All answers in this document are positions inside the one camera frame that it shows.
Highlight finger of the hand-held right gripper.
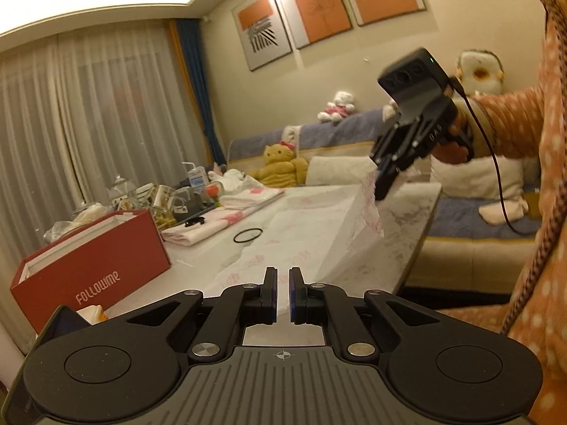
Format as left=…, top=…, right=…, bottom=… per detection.
left=387, top=114, right=447, bottom=201
left=370, top=116, right=407, bottom=201

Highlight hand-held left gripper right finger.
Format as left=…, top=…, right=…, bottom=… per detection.
left=288, top=267, right=444, bottom=362

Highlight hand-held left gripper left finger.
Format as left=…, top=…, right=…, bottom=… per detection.
left=125, top=267, right=280, bottom=362

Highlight white pink-printed shopping bag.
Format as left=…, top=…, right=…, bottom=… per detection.
left=206, top=170, right=386, bottom=293

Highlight large white pink folded bag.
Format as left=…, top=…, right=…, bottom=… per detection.
left=160, top=204, right=258, bottom=245

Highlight small folded bag red print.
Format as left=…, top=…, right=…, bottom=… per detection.
left=219, top=186, right=285, bottom=208

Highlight clear plastic bag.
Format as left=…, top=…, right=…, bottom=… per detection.
left=44, top=204, right=109, bottom=244

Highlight person's right hand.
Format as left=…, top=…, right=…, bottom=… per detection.
left=432, top=106, right=475, bottom=164

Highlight cream pillow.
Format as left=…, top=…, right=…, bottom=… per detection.
left=305, top=156, right=377, bottom=187
left=430, top=153, right=526, bottom=200

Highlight toast plush pillow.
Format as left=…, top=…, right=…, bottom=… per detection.
left=454, top=50, right=506, bottom=96

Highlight white teddy bear pink dress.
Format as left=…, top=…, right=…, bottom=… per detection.
left=316, top=91, right=357, bottom=122

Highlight grey blue sofa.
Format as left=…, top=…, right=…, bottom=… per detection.
left=226, top=104, right=567, bottom=295

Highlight yellow plush cat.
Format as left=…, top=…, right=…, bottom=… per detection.
left=252, top=141, right=308, bottom=187

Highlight glass coffee server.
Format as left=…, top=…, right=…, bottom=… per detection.
left=170, top=188, right=202, bottom=222

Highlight white plush cat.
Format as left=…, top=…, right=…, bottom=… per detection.
left=208, top=164, right=246, bottom=187

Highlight milk carton with straw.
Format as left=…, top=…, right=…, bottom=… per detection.
left=186, top=163, right=209, bottom=187

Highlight person's orange dotted robe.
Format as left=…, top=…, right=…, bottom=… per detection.
left=500, top=0, right=567, bottom=425

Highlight white orange power cube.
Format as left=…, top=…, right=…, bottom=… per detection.
left=77, top=305, right=109, bottom=326

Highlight glass teapot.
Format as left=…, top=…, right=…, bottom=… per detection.
left=106, top=176, right=138, bottom=204

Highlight red cardboard box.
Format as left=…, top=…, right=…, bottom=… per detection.
left=10, top=209, right=173, bottom=334

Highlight blue curtain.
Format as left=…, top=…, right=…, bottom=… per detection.
left=170, top=18, right=224, bottom=164

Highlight white sheer curtain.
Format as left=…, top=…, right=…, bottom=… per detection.
left=0, top=20, right=222, bottom=231

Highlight wall picture orange arch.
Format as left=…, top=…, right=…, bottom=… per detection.
left=279, top=0, right=355, bottom=50

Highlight wall picture black stripes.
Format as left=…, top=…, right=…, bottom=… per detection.
left=231, top=0, right=294, bottom=72

